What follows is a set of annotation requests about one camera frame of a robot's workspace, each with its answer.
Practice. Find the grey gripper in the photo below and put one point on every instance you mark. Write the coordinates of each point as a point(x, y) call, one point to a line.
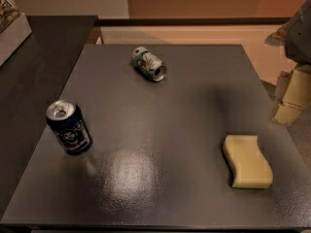
point(300, 38)

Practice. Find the white green 7up can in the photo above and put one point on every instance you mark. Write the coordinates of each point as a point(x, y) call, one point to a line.
point(149, 64)

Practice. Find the dark blue soda can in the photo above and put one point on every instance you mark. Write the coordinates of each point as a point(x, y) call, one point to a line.
point(66, 121)

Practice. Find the yellow sponge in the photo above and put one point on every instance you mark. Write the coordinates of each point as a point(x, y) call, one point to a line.
point(249, 167)

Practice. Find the dark side table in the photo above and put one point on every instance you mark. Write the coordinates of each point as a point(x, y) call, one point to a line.
point(30, 79)

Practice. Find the white box with snacks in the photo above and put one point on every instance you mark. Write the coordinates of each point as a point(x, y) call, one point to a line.
point(14, 29)

